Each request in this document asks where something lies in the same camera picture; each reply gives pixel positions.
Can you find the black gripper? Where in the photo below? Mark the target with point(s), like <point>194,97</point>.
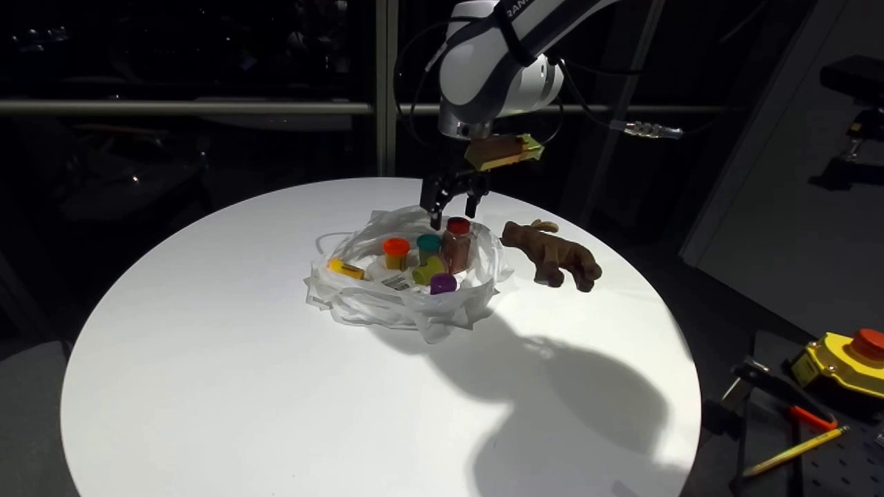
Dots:
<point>457,176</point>

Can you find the red-lid brown jar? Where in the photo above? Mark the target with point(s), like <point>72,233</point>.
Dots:
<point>457,242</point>

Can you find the orange-lid yellow play dough tub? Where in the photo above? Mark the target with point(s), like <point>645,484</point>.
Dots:
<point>397,249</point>

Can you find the brown plush dog toy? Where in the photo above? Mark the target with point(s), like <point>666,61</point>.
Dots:
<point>553,252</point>

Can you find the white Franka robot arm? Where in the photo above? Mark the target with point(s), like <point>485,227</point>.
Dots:
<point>499,64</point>

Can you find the white plastic bag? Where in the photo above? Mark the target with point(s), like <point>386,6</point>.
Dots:
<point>405,309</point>

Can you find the yellow toy bottle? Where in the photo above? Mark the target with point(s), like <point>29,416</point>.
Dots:
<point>347,268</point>

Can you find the horizontal metal railing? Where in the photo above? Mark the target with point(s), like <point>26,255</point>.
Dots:
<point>183,106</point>

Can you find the black hand tool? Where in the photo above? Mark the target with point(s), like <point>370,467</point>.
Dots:
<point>749,373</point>

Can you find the black equipment stand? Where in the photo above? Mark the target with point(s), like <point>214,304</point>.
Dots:
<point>857,121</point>

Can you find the yellow emergency stop button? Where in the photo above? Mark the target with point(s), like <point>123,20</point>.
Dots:
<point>844,361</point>

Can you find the yellow pencil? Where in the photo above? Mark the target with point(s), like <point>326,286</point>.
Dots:
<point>793,451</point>

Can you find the yellow tool on right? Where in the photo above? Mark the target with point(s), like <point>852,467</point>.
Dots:
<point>830,459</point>

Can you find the grey window post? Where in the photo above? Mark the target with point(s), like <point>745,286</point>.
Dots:
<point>386,85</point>

